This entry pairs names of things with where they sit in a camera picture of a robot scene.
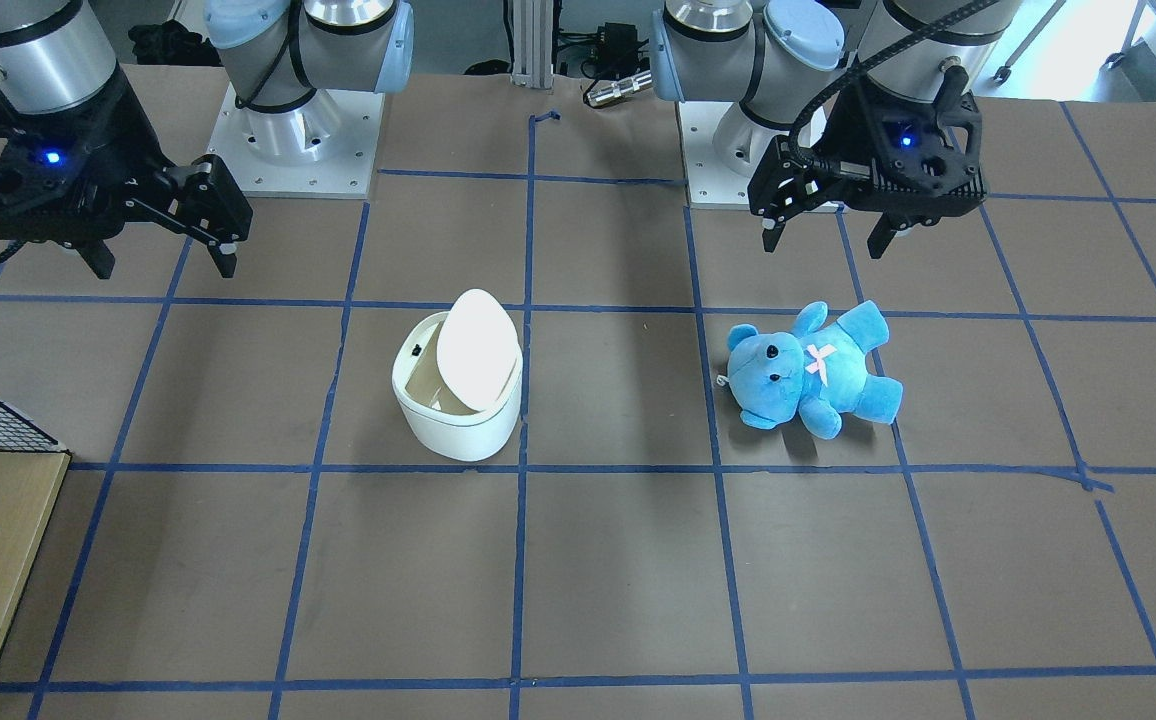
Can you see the silver metal connector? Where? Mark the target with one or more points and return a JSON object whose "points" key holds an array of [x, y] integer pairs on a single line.
{"points": [[605, 93]]}

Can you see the blue teddy bear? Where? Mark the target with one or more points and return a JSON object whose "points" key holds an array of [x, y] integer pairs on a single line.
{"points": [[816, 371]]}

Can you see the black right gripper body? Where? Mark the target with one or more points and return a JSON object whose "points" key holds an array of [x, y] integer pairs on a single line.
{"points": [[124, 128]]}

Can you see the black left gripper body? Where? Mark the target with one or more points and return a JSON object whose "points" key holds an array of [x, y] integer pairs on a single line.
{"points": [[846, 128]]}

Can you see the aluminium frame post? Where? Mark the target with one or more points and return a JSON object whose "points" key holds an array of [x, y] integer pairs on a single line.
{"points": [[532, 26]]}

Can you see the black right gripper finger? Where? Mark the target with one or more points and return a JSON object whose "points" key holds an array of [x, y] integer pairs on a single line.
{"points": [[99, 257], [224, 256]]}

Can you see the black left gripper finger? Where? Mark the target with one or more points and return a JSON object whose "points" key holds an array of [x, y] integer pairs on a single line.
{"points": [[772, 232], [882, 235]]}

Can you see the black power adapter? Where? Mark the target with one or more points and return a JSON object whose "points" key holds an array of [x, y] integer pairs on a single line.
{"points": [[616, 43]]}

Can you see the white trash can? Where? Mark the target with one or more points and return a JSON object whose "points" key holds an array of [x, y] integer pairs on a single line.
{"points": [[458, 378]]}

